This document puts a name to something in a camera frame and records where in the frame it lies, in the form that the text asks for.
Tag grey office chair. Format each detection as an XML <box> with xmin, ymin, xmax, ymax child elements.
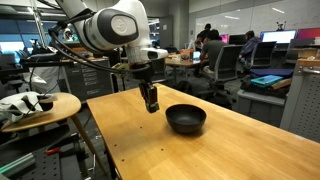
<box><xmin>199</xmin><ymin>45</ymin><xmax>242</xmax><ymax>100</ymax></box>

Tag grey drawer cabinet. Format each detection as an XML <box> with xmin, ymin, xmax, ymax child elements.
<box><xmin>64</xmin><ymin>63</ymin><xmax>114</xmax><ymax>103</ymax></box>

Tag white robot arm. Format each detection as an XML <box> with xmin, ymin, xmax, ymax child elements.
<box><xmin>55</xmin><ymin>0</ymin><xmax>168</xmax><ymax>113</ymax></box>

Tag black bowl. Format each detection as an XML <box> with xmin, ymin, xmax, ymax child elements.
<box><xmin>165</xmin><ymin>104</ymin><xmax>207</xmax><ymax>134</ymax></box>

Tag white crumpled cloth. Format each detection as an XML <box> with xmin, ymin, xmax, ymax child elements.
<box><xmin>0</xmin><ymin>91</ymin><xmax>58</xmax><ymax>122</ymax></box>

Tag small green block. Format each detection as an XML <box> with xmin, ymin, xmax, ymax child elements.
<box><xmin>147</xmin><ymin>104</ymin><xmax>159</xmax><ymax>113</ymax></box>

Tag grey perforated cabinet right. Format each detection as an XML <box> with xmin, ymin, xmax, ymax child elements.
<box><xmin>280</xmin><ymin>59</ymin><xmax>320</xmax><ymax>142</ymax></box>

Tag lit computer monitor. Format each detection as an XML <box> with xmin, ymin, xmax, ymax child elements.
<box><xmin>260</xmin><ymin>30</ymin><xmax>296</xmax><ymax>43</ymax></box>

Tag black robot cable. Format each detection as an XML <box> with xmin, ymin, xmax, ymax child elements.
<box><xmin>48</xmin><ymin>13</ymin><xmax>151</xmax><ymax>75</ymax></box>

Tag seated person grey shirt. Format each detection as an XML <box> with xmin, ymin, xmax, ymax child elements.
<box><xmin>200</xmin><ymin>29</ymin><xmax>226</xmax><ymax>74</ymax></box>

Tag teal flat box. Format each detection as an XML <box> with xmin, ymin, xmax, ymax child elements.
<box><xmin>251</xmin><ymin>75</ymin><xmax>282</xmax><ymax>87</ymax></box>

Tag round wooden stool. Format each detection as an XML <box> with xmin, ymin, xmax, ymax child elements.
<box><xmin>1</xmin><ymin>92</ymin><xmax>108</xmax><ymax>175</ymax></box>

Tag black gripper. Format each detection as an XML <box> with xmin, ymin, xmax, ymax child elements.
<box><xmin>129</xmin><ymin>62</ymin><xmax>158</xmax><ymax>106</ymax></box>

